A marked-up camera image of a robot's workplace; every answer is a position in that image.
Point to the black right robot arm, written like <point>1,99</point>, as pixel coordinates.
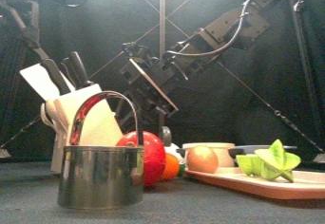
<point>236,25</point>

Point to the black and white toy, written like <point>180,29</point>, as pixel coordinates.
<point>165,136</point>

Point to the beige knife block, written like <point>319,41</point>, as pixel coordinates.
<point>96,120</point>

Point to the red toy tomato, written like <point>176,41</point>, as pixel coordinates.
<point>152,158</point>

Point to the orange toy fruit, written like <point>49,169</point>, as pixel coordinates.
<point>169,167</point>

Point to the white utensil on block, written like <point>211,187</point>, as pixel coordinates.
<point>50,114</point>

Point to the small green toy piece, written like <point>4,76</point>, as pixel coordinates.
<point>180,170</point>

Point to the brown toy egg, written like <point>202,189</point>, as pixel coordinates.
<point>202,159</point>

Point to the white toy bowl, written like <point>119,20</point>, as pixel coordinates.
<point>223,152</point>

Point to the black toy pan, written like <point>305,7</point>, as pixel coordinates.
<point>243,150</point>

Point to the green toy star fruit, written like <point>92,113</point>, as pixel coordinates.
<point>268,163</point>

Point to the pink tray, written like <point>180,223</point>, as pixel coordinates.
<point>254,183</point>

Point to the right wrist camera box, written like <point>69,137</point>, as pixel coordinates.
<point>135,50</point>

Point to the vertical metal frame pole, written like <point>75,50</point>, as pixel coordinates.
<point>161,12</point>

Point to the grey frame foot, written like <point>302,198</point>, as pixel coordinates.
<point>319,158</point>
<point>4,153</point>

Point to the black frame post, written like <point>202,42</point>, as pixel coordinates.
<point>306,76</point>

